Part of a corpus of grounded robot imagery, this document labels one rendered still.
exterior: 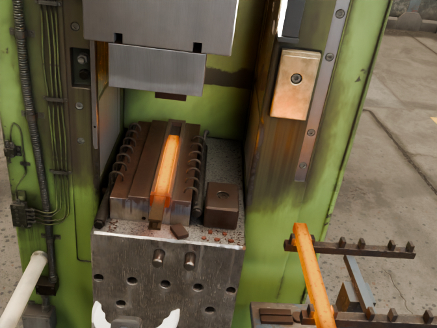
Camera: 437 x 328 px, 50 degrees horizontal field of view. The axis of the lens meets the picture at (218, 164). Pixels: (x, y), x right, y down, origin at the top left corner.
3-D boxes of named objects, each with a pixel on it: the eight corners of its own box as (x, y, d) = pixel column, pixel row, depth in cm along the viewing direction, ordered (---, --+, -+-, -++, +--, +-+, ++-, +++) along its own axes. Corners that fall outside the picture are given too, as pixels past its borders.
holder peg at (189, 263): (194, 272, 114) (195, 263, 113) (183, 271, 114) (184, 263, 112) (195, 260, 117) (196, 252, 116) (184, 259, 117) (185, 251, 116)
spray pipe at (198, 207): (201, 218, 118) (202, 209, 117) (190, 218, 118) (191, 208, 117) (207, 151, 148) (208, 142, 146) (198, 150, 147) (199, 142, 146)
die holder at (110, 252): (224, 362, 138) (246, 248, 115) (94, 351, 136) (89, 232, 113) (225, 237, 186) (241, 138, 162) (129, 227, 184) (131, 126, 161)
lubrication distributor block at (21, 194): (34, 237, 136) (30, 198, 129) (13, 235, 136) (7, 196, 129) (38, 229, 139) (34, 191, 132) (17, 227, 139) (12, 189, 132)
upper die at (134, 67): (201, 97, 101) (206, 54, 96) (108, 86, 100) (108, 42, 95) (209, 39, 137) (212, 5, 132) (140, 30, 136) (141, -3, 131)
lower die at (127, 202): (188, 226, 119) (191, 199, 115) (109, 218, 118) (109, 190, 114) (198, 145, 155) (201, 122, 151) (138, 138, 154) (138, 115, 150)
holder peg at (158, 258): (162, 269, 114) (162, 260, 112) (151, 267, 113) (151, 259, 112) (164, 257, 117) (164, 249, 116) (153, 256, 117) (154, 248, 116)
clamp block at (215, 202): (236, 231, 120) (239, 210, 116) (203, 227, 119) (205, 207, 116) (235, 203, 130) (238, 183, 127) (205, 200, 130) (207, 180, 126)
